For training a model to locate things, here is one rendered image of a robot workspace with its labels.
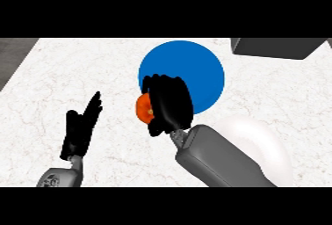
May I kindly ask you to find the dark grey box appliance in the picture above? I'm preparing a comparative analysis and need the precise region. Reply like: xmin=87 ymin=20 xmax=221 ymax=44
xmin=230 ymin=38 xmax=328 ymax=61

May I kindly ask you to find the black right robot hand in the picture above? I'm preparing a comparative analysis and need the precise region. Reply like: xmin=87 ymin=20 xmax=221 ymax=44
xmin=140 ymin=74 xmax=196 ymax=138

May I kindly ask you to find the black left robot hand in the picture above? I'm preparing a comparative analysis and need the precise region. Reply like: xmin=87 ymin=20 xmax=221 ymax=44
xmin=59 ymin=91 xmax=103 ymax=162

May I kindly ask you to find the blue plate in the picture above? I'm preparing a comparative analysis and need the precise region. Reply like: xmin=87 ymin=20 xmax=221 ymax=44
xmin=137 ymin=40 xmax=226 ymax=115

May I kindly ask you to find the dark grey counter edge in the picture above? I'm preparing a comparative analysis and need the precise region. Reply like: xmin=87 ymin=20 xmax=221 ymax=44
xmin=0 ymin=38 xmax=41 ymax=91

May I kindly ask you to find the orange squash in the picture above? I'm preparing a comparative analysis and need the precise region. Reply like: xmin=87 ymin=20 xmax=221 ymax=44
xmin=134 ymin=92 xmax=155 ymax=125

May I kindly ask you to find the white plate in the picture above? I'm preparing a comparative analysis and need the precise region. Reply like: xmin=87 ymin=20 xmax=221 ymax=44
xmin=213 ymin=115 xmax=295 ymax=188

